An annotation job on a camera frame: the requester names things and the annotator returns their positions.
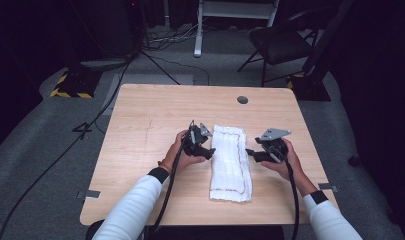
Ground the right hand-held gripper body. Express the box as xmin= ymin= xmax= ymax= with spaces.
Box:
xmin=254 ymin=127 xmax=293 ymax=165

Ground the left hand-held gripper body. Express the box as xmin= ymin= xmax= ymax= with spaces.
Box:
xmin=182 ymin=120 xmax=214 ymax=158

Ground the white towel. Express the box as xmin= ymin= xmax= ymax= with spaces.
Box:
xmin=208 ymin=124 xmax=254 ymax=203

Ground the person's left hand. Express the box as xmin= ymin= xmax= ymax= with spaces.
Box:
xmin=160 ymin=129 xmax=207 ymax=175

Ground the person's right hand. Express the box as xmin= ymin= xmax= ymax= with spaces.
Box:
xmin=260 ymin=137 xmax=308 ymax=188

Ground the black yellow striped stand base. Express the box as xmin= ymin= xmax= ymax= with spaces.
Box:
xmin=49 ymin=68 xmax=103 ymax=100
xmin=286 ymin=72 xmax=332 ymax=102

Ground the black tripod leg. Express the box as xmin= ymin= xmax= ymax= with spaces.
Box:
xmin=139 ymin=49 xmax=182 ymax=86

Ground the black folding chair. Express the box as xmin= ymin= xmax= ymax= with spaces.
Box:
xmin=236 ymin=9 xmax=321 ymax=88

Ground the black slanted stand pole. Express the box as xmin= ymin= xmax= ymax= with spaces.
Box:
xmin=302 ymin=0 xmax=355 ymax=78

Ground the dark cabinet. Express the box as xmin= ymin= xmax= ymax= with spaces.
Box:
xmin=77 ymin=0 xmax=145 ymax=70

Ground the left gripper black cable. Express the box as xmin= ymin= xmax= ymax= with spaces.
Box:
xmin=151 ymin=128 xmax=195 ymax=235

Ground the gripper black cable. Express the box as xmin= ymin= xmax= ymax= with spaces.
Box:
xmin=151 ymin=128 xmax=195 ymax=235
xmin=284 ymin=160 xmax=301 ymax=240

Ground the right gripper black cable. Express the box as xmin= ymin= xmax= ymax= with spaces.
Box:
xmin=284 ymin=160 xmax=301 ymax=240

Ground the grey table bracket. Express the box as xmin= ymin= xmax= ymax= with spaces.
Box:
xmin=317 ymin=182 xmax=340 ymax=194
xmin=75 ymin=189 xmax=102 ymax=200

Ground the thin black floor cable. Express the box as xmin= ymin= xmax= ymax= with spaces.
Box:
xmin=149 ymin=53 xmax=211 ymax=87

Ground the white desk frame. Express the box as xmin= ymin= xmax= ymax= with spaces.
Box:
xmin=193 ymin=0 xmax=281 ymax=59

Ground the bundle of floor cables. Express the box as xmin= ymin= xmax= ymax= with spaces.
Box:
xmin=142 ymin=20 xmax=208 ymax=52

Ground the long black floor cable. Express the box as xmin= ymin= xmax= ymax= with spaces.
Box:
xmin=0 ymin=54 xmax=136 ymax=240

